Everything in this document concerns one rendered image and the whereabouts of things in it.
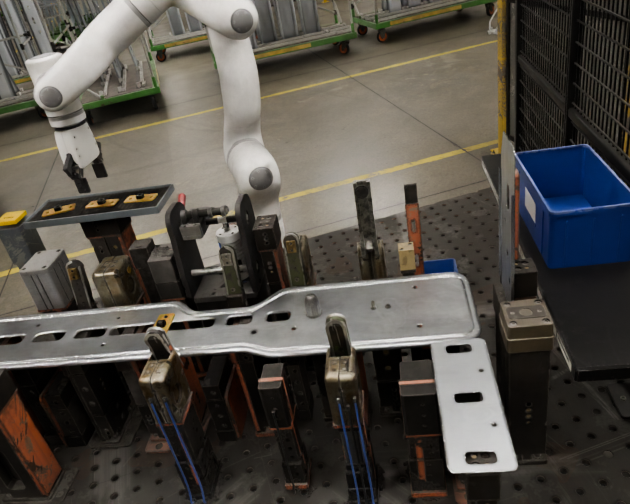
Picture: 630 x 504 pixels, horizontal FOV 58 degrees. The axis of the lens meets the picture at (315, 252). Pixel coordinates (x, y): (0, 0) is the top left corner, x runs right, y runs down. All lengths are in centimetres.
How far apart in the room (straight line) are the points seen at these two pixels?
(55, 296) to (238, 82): 69
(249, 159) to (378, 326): 61
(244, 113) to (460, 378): 88
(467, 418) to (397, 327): 26
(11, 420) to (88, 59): 79
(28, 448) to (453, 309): 94
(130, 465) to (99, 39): 98
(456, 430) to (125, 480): 80
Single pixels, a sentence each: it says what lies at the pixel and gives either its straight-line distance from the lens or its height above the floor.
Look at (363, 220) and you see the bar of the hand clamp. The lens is 126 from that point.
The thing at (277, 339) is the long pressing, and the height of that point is 100.
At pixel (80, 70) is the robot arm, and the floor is 151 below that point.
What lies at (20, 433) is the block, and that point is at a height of 89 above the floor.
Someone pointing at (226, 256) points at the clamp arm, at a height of 108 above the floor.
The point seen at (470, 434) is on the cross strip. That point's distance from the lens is 95.
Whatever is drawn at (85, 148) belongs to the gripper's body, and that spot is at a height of 132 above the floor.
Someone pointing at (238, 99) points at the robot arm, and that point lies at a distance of 152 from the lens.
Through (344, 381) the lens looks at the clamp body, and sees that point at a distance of 99.
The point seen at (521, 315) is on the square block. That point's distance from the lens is 107.
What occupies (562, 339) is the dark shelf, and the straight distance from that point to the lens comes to 108.
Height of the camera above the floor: 172
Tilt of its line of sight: 30 degrees down
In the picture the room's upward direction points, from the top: 11 degrees counter-clockwise
